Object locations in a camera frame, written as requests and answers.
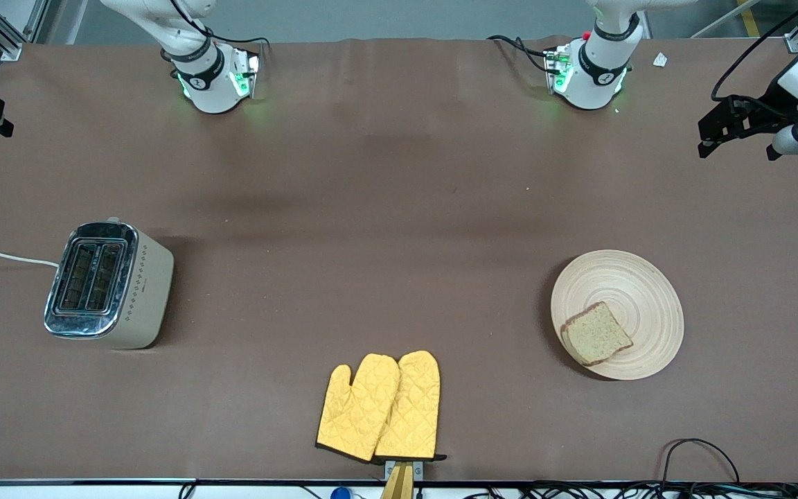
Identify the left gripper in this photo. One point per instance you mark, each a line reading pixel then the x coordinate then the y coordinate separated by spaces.
pixel 765 115

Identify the round wooden plate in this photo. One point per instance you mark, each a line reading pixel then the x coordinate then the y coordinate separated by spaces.
pixel 638 284

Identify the brown bread slice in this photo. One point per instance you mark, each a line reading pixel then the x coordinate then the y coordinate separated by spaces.
pixel 596 335

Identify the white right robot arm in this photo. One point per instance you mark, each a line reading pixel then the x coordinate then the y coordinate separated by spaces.
pixel 208 83

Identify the beige chrome two-slot toaster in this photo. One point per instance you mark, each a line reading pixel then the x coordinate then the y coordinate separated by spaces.
pixel 143 291

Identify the small white paper scrap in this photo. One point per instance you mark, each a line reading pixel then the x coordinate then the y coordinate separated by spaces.
pixel 660 59

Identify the brown table cloth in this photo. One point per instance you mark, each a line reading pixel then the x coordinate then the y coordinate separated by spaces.
pixel 440 173

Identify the yellow quilted oven mitt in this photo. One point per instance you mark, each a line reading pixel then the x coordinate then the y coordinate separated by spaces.
pixel 413 409
pixel 357 409

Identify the tan wooden stand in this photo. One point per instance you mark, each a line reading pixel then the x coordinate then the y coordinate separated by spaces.
pixel 399 485

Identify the small blue knob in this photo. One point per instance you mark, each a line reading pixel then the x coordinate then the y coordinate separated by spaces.
pixel 339 493

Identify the small metal bracket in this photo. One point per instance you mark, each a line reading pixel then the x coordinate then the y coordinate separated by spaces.
pixel 417 470

